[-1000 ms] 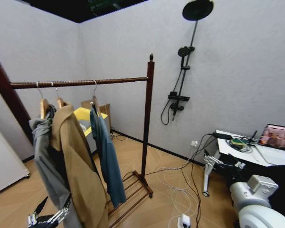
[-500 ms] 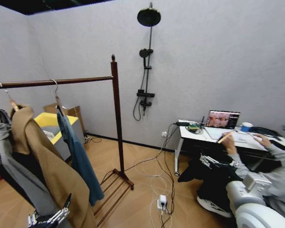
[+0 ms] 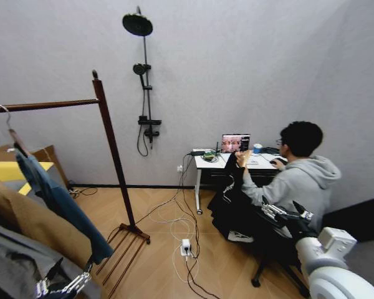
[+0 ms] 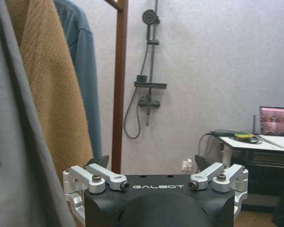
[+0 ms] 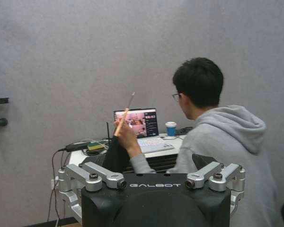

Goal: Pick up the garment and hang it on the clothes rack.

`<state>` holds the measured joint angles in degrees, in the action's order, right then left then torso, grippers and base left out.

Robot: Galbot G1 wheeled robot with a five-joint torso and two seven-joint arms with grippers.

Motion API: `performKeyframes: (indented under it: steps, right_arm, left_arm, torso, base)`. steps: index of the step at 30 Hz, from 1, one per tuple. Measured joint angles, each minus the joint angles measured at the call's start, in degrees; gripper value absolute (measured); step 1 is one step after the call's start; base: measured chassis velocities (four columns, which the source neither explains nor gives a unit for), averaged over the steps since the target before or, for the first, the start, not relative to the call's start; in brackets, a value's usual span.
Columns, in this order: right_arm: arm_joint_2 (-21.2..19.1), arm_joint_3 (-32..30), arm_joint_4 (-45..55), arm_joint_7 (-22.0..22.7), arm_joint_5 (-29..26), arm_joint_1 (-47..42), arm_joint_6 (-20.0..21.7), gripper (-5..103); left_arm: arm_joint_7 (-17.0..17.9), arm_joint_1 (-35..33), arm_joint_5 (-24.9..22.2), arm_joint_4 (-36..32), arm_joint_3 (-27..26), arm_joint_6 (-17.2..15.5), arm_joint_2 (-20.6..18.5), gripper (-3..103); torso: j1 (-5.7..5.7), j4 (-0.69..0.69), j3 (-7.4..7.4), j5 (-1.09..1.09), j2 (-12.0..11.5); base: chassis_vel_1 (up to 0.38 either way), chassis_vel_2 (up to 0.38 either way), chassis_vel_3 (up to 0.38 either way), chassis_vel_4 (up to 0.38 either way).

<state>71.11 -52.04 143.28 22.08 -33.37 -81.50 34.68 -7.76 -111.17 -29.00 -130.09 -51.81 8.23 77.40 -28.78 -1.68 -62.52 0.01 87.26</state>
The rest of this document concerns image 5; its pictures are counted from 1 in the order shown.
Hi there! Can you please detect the white desk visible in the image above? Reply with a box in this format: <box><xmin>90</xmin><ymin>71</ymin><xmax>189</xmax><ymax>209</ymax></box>
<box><xmin>68</xmin><ymin>133</ymin><xmax>189</xmax><ymax>175</ymax></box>

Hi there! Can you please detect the black power adapter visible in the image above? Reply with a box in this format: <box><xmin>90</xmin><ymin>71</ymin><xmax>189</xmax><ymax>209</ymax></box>
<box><xmin>65</xmin><ymin>141</ymin><xmax>89</xmax><ymax>152</ymax></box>

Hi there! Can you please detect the white keyboard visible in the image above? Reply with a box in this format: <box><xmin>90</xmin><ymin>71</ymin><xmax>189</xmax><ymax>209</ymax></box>
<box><xmin>137</xmin><ymin>136</ymin><xmax>176</xmax><ymax>154</ymax></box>

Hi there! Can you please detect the black cable bundle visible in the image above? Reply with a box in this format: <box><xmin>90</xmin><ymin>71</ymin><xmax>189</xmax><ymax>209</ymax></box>
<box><xmin>176</xmin><ymin>126</ymin><xmax>194</xmax><ymax>137</ymax></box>

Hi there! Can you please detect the black power cable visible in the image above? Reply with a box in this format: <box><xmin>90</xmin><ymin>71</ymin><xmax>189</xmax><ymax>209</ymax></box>
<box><xmin>47</xmin><ymin>147</ymin><xmax>70</xmax><ymax>222</ymax></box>

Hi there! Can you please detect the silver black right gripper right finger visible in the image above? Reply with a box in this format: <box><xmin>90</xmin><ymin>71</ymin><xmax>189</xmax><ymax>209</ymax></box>
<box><xmin>185</xmin><ymin>153</ymin><xmax>246</xmax><ymax>215</ymax></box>

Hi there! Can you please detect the wooden clothes hanger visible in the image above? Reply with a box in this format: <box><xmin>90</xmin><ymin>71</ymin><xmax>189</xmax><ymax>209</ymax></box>
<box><xmin>114</xmin><ymin>91</ymin><xmax>136</xmax><ymax>138</ymax></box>

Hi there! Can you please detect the open laptop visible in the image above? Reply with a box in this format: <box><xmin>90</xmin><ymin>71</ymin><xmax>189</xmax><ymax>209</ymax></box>
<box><xmin>113</xmin><ymin>108</ymin><xmax>160</xmax><ymax>139</ymax></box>

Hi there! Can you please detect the person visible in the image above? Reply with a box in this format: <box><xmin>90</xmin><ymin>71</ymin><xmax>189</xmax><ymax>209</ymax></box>
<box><xmin>129</xmin><ymin>56</ymin><xmax>284</xmax><ymax>227</ymax></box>

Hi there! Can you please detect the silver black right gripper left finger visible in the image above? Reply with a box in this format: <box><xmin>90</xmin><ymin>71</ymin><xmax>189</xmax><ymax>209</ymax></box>
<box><xmin>58</xmin><ymin>161</ymin><xmax>128</xmax><ymax>223</ymax></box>

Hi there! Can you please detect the blue and white paper cup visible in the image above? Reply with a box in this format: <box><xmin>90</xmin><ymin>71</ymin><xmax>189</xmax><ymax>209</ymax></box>
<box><xmin>165</xmin><ymin>121</ymin><xmax>177</xmax><ymax>138</ymax></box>

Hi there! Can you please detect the yellow and green sponge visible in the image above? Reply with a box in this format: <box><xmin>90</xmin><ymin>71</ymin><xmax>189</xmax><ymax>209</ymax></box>
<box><xmin>87</xmin><ymin>140</ymin><xmax>107</xmax><ymax>151</ymax></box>

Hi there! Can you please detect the black garment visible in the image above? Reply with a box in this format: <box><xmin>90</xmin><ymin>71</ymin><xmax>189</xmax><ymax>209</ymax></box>
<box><xmin>101</xmin><ymin>134</ymin><xmax>131</xmax><ymax>174</ymax></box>

